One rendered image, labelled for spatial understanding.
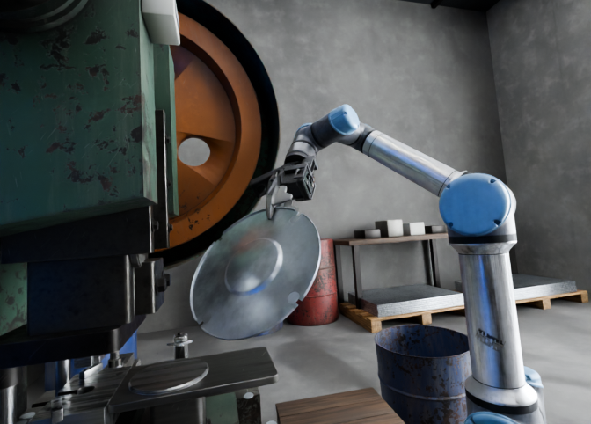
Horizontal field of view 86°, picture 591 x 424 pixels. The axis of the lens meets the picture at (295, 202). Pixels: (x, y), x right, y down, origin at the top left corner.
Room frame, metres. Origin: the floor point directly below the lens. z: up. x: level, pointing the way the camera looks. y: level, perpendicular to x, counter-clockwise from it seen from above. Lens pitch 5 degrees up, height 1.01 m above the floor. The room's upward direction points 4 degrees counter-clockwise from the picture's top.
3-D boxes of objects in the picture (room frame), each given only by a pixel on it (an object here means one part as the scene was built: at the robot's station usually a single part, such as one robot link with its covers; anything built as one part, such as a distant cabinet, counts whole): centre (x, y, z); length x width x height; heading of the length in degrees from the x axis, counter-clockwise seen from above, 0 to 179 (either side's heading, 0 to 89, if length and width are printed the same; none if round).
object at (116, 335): (0.52, 0.36, 0.86); 0.20 x 0.16 x 0.05; 15
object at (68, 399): (0.53, 0.35, 0.76); 0.15 x 0.09 x 0.05; 15
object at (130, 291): (0.54, 0.31, 1.04); 0.17 x 0.15 x 0.30; 105
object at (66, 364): (0.59, 0.43, 0.81); 0.02 x 0.02 x 0.14
